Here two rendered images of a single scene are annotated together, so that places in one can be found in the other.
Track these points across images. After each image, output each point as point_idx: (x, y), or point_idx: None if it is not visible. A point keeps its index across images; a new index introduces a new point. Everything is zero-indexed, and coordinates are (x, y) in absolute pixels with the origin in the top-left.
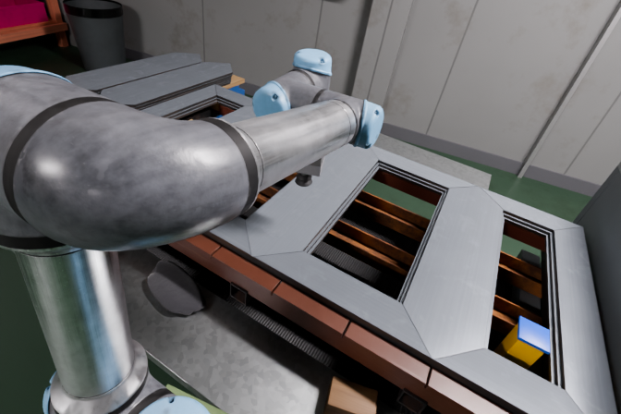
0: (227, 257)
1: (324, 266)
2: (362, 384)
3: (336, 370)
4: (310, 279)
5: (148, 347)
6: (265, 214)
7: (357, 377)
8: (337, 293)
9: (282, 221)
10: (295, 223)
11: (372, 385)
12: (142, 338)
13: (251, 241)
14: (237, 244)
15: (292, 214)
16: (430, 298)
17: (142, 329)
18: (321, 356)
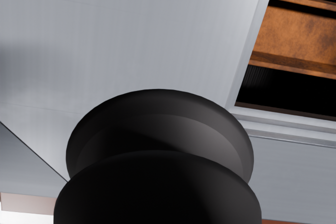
0: (37, 200)
1: (293, 154)
2: (315, 87)
3: (276, 83)
4: (262, 200)
5: (34, 223)
6: (18, 37)
7: (307, 81)
8: (332, 206)
9: (97, 40)
10: (148, 25)
11: (330, 83)
12: (18, 218)
13: (61, 165)
14: (32, 189)
15: None
16: None
17: (6, 211)
18: (250, 73)
